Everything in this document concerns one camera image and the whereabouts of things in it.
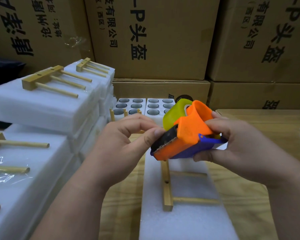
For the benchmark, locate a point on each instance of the person's left hand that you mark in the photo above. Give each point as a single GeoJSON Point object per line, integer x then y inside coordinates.
{"type": "Point", "coordinates": [115, 152]}

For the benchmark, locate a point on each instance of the person's right hand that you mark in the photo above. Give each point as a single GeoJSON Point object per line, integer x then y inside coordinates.
{"type": "Point", "coordinates": [250, 147]}

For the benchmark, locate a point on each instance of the pile of white foam sheets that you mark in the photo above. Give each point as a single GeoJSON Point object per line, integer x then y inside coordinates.
{"type": "Point", "coordinates": [222, 146]}

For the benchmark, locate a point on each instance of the row of wooden peg racks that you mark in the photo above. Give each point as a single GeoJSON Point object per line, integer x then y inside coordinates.
{"type": "Point", "coordinates": [111, 115]}

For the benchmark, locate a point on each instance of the stack of white foam trays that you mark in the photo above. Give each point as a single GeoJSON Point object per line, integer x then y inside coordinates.
{"type": "Point", "coordinates": [140, 108]}

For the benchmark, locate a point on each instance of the orange and blue tape dispenser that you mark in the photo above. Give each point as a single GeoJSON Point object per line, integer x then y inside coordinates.
{"type": "Point", "coordinates": [190, 130]}

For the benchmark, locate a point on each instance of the small black object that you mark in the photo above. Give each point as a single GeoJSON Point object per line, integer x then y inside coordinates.
{"type": "Point", "coordinates": [182, 97]}

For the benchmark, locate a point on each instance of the stack of brown cardboard boxes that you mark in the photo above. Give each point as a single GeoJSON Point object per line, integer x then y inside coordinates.
{"type": "Point", "coordinates": [155, 32]}

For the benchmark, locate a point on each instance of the black plastic bag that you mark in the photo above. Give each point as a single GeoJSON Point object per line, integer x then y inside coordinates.
{"type": "Point", "coordinates": [5, 67]}

